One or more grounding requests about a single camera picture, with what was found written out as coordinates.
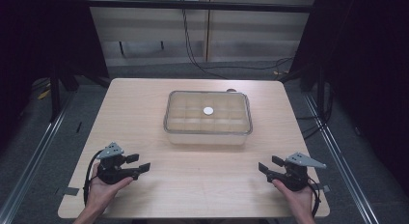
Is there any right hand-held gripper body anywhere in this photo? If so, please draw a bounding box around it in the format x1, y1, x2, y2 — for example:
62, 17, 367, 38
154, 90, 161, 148
265, 152, 328, 192

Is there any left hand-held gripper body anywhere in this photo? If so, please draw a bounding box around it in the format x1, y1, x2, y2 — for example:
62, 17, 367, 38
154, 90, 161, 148
95, 141, 141, 185

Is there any clear plastic storage container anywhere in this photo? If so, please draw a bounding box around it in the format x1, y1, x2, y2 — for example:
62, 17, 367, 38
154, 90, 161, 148
165, 129, 251, 147

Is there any clear plastic container lid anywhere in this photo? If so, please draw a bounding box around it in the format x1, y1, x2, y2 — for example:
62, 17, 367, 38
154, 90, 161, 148
163, 90, 254, 136

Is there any person's right hand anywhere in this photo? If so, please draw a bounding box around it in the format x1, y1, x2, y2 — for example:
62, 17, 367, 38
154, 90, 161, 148
271, 179, 315, 219

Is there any person's left hand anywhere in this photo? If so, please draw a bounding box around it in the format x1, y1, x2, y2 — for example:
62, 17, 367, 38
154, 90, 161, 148
85, 162, 135, 216

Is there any grey tape strip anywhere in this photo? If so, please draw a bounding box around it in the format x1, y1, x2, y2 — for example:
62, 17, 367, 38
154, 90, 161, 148
315, 183, 332, 194
62, 186, 80, 197

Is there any black metal stand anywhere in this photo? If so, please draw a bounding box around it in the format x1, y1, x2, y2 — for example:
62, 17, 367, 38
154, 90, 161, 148
48, 65, 63, 123

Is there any black curtain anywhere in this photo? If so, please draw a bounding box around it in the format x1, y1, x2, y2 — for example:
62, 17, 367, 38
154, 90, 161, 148
288, 0, 409, 196
0, 0, 110, 151

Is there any left hand-held gripper black cable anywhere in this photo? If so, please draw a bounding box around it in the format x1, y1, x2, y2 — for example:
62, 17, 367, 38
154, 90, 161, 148
82, 149, 104, 208

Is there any hand-held gripper black cable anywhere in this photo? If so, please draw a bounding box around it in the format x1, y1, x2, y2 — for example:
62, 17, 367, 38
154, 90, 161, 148
82, 149, 104, 208
307, 176, 323, 218

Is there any right hand-held gripper black cable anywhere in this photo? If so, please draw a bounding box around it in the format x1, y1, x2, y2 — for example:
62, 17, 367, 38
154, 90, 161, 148
307, 176, 323, 218

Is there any metal floor rail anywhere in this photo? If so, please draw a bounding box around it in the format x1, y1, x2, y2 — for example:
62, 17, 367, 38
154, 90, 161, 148
0, 91, 75, 224
303, 93, 381, 224

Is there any bundle of black cables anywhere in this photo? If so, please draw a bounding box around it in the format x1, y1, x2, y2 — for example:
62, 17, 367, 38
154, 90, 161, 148
294, 84, 334, 141

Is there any black floor cable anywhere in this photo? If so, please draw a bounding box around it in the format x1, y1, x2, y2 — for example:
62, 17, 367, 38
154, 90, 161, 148
205, 57, 295, 72

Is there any black hanging cable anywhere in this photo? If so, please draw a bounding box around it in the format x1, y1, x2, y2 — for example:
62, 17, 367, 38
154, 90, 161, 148
180, 0, 230, 81

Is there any black horizontal frame bar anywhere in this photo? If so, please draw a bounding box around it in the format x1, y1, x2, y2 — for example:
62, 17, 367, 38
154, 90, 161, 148
86, 0, 318, 14

